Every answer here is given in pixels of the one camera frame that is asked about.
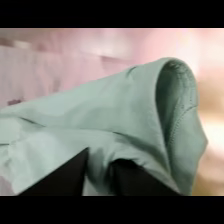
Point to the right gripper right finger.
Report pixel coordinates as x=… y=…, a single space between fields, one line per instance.
x=138 y=181

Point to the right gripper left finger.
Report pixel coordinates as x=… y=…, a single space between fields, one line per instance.
x=63 y=178

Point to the pale green shirt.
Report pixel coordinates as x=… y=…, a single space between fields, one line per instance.
x=110 y=113

